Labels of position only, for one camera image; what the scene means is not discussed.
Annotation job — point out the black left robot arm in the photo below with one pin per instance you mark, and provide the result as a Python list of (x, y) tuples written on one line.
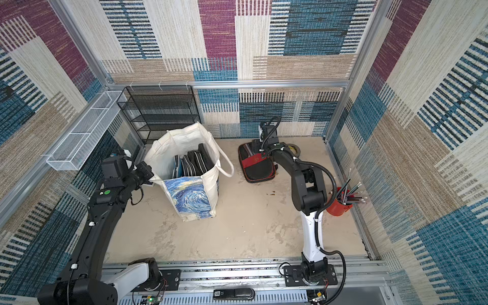
[(80, 281)]

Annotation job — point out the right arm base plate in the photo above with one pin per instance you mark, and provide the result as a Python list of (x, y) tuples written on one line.
[(295, 276)]

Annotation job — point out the white wire mesh basket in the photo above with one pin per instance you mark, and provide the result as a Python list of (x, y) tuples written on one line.
[(75, 148)]

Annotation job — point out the black blue paddle case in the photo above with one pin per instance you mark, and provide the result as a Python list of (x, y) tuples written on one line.
[(178, 168)]

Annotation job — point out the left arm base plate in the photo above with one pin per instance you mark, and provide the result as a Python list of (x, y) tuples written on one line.
[(169, 281)]

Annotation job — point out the white canvas starry night bag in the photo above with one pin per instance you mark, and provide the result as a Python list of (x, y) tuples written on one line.
[(192, 197)]

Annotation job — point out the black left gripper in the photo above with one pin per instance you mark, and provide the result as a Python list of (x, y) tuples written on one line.
[(146, 169)]

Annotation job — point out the black tape roll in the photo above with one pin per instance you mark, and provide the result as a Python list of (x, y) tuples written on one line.
[(295, 150)]

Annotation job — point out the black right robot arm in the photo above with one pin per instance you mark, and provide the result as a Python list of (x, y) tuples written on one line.
[(309, 197)]

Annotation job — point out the black handheld scanner device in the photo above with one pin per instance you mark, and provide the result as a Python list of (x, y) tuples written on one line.
[(234, 294)]

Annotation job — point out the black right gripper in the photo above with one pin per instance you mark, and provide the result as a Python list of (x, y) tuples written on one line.
[(265, 144)]

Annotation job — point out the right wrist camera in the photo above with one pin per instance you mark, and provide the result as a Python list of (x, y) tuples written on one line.
[(262, 130)]

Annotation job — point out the red pencil cup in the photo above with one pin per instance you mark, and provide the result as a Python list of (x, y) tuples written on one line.
[(338, 208)]

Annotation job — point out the black wire mesh shelf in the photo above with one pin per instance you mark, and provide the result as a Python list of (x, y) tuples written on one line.
[(153, 110)]

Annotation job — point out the aluminium front rail frame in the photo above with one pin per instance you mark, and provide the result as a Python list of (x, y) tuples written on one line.
[(361, 281)]

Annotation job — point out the black red paddle case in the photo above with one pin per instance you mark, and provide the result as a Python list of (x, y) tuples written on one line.
[(255, 166)]

